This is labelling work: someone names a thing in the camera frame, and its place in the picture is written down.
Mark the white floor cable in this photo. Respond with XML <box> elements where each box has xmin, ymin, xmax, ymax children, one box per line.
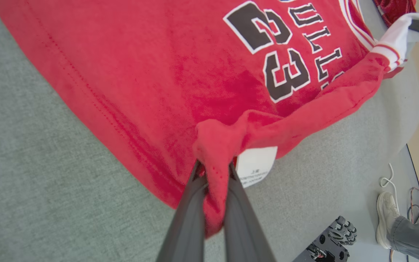
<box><xmin>379</xmin><ymin>163</ymin><xmax>401</xmax><ymax>210</ymax></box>

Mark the white sneaker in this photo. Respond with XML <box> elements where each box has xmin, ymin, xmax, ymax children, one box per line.
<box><xmin>376</xmin><ymin>191</ymin><xmax>402</xmax><ymax>250</ymax></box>

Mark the black robotic hand device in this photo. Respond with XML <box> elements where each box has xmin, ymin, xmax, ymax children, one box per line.
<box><xmin>292</xmin><ymin>216</ymin><xmax>358</xmax><ymax>262</ymax></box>

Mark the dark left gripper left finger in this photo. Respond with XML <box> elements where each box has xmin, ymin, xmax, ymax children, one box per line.
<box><xmin>156</xmin><ymin>160</ymin><xmax>209</xmax><ymax>262</ymax></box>

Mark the grey trouser leg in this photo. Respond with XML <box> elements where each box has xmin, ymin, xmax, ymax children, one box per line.
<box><xmin>387</xmin><ymin>215</ymin><xmax>419</xmax><ymax>262</ymax></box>

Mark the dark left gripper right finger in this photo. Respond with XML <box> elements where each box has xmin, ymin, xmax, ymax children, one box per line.
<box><xmin>223</xmin><ymin>162</ymin><xmax>277</xmax><ymax>262</ymax></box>

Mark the red white basketball jersey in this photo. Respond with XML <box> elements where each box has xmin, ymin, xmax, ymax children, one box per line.
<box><xmin>0</xmin><ymin>0</ymin><xmax>419</xmax><ymax>239</ymax></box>

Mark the dark red textured cloth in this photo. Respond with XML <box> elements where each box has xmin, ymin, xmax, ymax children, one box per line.
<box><xmin>372</xmin><ymin>0</ymin><xmax>416</xmax><ymax>28</ymax></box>

